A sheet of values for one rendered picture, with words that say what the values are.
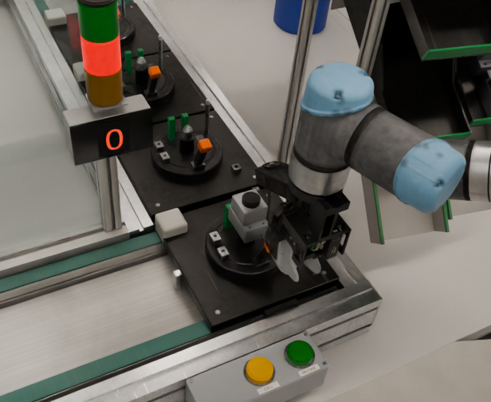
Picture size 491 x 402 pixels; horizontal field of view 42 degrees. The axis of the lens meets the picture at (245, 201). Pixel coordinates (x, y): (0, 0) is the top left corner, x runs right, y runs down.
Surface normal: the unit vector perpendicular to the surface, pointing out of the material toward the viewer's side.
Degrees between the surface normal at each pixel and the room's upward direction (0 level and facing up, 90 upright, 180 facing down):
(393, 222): 45
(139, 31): 0
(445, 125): 25
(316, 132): 90
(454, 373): 0
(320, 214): 90
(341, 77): 1
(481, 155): 33
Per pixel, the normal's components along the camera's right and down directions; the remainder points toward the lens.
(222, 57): 0.08, -0.70
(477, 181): -0.48, 0.36
